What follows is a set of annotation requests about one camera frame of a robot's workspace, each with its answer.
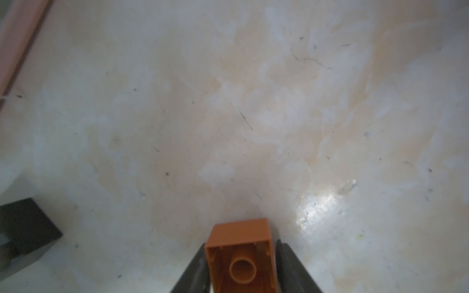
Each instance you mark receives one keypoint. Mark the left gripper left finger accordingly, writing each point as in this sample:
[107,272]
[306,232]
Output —
[196,277]

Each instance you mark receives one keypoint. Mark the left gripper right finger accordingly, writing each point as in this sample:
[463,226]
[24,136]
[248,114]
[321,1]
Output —
[291,273]

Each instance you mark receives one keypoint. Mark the brown brick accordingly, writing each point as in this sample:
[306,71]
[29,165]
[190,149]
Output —
[241,257]

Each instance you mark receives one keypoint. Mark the black square brick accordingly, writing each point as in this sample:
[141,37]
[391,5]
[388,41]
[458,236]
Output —
[26,234]

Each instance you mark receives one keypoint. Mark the pink tray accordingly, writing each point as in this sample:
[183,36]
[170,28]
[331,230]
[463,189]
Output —
[20,24]

